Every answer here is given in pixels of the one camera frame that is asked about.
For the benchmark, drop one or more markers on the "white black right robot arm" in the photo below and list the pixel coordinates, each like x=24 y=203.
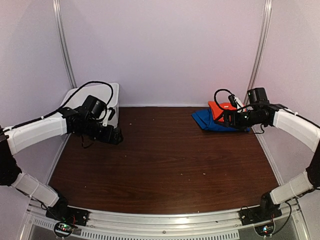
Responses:
x=259 y=111

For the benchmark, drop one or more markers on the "white plastic laundry bin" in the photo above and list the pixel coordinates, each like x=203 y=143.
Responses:
x=103 y=93

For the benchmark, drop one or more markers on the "aluminium frame post right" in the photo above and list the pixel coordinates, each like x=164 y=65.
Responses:
x=264 y=30

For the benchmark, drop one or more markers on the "round circuit board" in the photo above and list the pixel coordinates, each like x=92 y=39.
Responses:
x=63 y=230
x=265 y=230

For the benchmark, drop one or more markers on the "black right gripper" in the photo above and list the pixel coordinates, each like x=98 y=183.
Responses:
x=227 y=114

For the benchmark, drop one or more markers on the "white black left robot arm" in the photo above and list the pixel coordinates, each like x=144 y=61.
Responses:
x=31 y=144

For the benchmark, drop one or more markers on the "aluminium frame post left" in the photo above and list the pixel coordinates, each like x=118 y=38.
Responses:
x=63 y=43

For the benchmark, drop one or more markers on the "aluminium front rail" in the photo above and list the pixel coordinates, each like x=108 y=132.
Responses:
x=217 y=225

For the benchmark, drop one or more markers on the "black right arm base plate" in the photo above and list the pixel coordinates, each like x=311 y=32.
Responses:
x=266 y=211

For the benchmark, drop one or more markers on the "left round circuit board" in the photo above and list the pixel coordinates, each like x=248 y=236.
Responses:
x=63 y=230

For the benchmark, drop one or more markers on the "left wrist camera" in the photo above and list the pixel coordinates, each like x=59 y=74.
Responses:
x=109 y=114

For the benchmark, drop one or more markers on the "right round circuit board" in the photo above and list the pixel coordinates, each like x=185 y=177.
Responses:
x=265 y=230

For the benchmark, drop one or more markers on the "aluminium frame post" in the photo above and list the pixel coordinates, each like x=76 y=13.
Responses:
x=264 y=30
x=63 y=43

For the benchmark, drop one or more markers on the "orange t-shirt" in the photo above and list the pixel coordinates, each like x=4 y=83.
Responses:
x=215 y=110

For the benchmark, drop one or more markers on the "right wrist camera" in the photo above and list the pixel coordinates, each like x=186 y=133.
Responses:
x=236 y=103

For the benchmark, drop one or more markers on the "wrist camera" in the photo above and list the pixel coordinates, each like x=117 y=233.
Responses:
x=236 y=103
x=109 y=114

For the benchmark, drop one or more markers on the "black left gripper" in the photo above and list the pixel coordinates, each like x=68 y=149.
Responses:
x=107 y=137

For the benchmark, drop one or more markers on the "blue pleated skirt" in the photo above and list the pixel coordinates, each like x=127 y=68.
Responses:
x=204 y=119

